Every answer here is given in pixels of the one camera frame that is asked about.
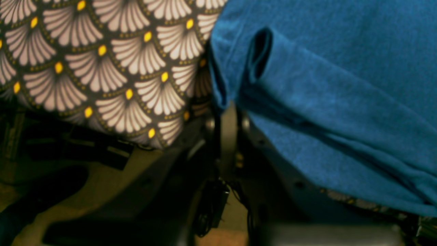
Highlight blue long-sleeve T-shirt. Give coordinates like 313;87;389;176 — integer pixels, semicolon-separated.
209;0;437;217

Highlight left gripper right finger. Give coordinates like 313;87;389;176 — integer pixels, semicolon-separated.
220;102;238;181

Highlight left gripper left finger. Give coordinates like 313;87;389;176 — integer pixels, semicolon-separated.
205;113;221;180

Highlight fan-patterned tablecloth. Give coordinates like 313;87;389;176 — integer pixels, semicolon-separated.
0;0;228;149

